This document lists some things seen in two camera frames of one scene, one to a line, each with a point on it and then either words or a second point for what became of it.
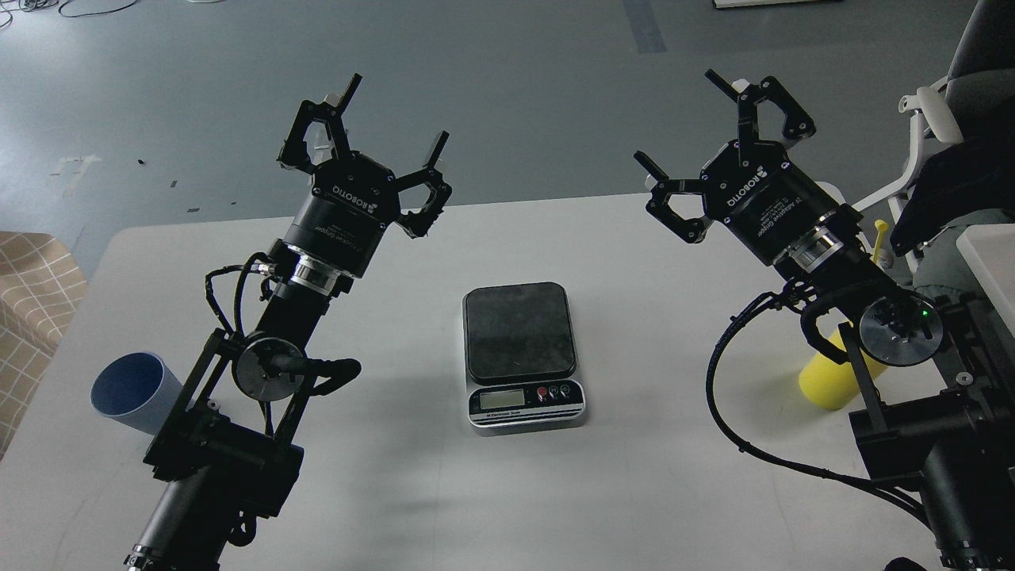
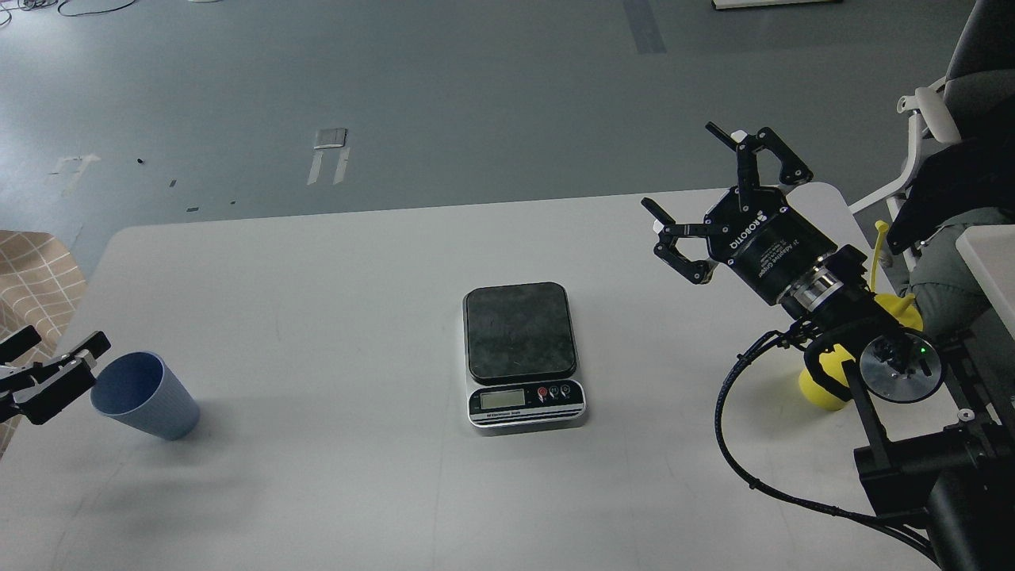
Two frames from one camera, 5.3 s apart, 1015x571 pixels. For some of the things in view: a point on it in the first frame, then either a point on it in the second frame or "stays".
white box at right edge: [990, 247] stays
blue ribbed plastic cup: [137, 389] stays
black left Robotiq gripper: [354, 201] → [40, 405]
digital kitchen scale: [520, 358] stays
